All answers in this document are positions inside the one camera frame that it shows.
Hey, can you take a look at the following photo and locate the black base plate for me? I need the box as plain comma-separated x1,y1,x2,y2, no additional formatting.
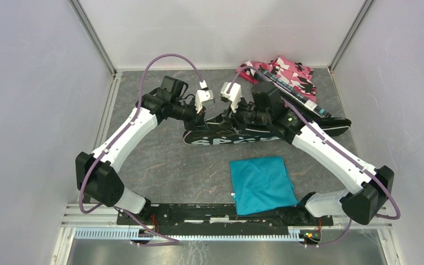
136,203,333,236

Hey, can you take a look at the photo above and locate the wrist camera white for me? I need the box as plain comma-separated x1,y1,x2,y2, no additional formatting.
194,81,215,114
220,82,242,113

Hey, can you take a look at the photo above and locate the pink camouflage bag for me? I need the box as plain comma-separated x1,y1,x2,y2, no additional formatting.
237,56,317,103

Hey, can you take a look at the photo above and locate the black racket cover bag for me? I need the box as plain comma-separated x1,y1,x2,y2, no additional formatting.
183,115,352,146

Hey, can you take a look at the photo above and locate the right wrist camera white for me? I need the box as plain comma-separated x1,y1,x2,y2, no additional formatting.
220,82,242,113

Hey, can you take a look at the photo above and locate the slotted cable duct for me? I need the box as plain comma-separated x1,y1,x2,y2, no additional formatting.
74,227,304,242

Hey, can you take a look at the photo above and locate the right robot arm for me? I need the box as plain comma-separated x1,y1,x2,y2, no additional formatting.
220,82,401,225

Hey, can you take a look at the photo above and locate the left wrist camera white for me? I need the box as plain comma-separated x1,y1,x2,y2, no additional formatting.
194,81,215,114

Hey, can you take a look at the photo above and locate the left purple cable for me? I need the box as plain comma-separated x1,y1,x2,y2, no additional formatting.
78,53,207,246

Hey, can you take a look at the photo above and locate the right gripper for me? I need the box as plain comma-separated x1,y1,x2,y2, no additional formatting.
219,94,271,135

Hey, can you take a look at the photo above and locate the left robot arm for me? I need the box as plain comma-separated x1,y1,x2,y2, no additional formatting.
76,76,214,225

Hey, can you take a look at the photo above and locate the teal folded cloth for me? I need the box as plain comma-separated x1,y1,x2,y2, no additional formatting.
230,156,298,215

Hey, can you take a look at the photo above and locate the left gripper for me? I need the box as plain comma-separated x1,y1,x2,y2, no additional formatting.
171,98,209,133

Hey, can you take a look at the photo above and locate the black shuttlecock tube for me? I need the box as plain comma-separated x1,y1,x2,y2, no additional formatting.
251,67,333,119

